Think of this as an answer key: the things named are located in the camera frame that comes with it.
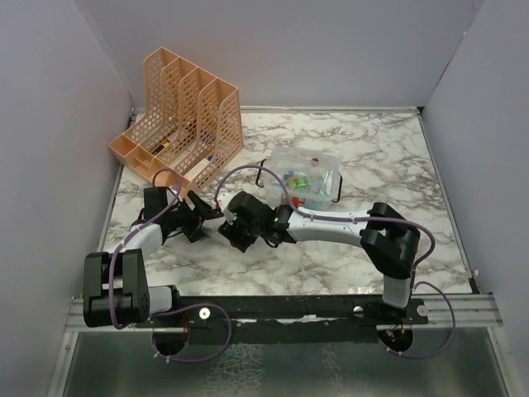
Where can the peach plastic file organizer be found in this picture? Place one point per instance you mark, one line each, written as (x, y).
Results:
(191, 129)

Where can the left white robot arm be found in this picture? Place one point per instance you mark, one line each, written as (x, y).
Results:
(115, 287)

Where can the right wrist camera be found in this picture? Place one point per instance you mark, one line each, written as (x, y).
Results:
(223, 201)

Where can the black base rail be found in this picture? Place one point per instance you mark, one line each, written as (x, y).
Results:
(282, 319)

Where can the clear plastic medicine box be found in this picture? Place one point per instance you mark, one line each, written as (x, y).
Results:
(276, 192)

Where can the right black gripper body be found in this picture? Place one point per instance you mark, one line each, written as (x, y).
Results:
(239, 234)

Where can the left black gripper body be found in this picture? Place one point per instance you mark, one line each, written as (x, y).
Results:
(184, 217)

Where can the clear teal sachet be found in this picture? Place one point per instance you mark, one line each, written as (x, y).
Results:
(327, 183)

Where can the green small medicine box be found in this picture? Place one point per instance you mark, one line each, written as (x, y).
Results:
(299, 182)

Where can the clear teal blister packs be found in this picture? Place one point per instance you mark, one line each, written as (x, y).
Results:
(318, 197)

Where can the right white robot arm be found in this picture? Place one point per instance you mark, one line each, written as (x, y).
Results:
(388, 239)

